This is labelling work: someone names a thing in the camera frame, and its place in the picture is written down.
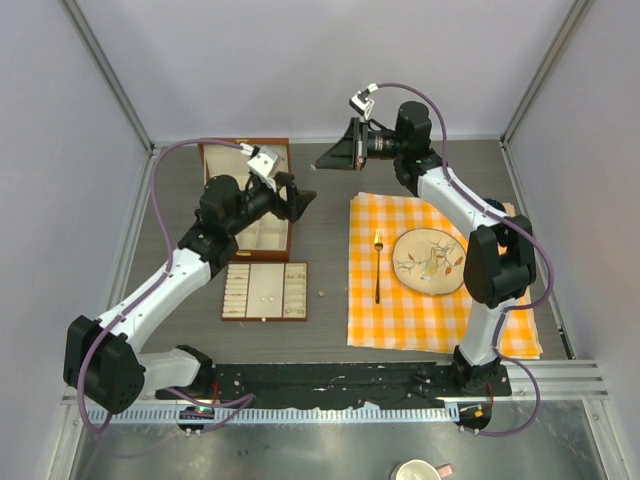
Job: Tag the brown jewelry tray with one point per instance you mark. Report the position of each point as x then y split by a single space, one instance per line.
246 283

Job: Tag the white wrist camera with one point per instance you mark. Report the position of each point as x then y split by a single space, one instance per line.
263 163
362 103

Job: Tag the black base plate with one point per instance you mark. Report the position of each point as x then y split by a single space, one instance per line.
338 386

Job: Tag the bird pattern plate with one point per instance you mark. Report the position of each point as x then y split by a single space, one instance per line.
429 261

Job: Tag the white cable duct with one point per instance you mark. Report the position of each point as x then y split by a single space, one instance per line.
181 413

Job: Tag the dark blue bowl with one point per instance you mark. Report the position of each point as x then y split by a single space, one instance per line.
496 204

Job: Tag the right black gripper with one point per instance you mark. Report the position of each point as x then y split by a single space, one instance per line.
352 150

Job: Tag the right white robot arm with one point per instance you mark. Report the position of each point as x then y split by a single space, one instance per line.
499 265

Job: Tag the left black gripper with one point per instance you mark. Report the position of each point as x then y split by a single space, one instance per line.
296 200

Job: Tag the brown jewelry box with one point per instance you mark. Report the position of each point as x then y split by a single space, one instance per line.
268 239

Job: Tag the yellow checkered cloth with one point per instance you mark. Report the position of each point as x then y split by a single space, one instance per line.
404 319

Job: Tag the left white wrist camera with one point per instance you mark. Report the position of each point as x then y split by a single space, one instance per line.
263 163

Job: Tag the gold fork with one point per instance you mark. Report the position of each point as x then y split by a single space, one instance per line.
378 247

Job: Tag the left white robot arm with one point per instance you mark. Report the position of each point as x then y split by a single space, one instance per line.
103 357

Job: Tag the white pink mug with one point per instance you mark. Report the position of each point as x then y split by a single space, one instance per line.
420 470

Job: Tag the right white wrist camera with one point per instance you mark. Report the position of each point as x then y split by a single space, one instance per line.
362 103

